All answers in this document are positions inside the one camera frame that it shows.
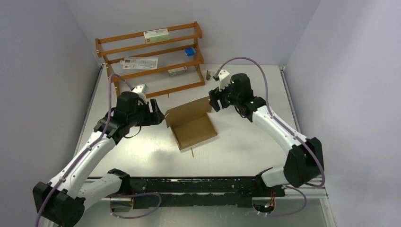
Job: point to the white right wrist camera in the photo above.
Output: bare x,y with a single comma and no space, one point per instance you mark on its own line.
224,79

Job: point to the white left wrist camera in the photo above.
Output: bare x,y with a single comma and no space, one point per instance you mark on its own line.
141,90

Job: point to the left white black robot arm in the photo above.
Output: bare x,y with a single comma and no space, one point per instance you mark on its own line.
64,198

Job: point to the grey white small box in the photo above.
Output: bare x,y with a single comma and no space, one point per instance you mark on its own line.
177,71

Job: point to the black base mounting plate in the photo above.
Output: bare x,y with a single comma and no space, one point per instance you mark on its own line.
197,191

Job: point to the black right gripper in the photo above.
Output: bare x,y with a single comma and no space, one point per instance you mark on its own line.
214,95

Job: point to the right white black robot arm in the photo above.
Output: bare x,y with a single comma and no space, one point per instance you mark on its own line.
304,156

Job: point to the orange wooden shelf rack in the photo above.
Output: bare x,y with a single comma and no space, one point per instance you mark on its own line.
168,60

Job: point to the green white box top shelf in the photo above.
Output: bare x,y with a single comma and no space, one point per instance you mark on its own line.
156,36

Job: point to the blue small box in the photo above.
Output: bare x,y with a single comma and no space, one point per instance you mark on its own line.
190,51

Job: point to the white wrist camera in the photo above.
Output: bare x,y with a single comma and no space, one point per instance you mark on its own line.
141,90
224,79

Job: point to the small grey white clip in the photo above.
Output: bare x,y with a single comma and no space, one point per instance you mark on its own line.
209,75

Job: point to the white flat blister package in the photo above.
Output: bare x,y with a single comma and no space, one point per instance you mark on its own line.
138,63

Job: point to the aluminium rail frame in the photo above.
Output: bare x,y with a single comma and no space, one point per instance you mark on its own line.
64,198

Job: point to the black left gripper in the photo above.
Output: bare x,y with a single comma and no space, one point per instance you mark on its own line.
155,117

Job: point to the brown cardboard box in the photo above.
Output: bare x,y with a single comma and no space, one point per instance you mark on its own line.
190,123

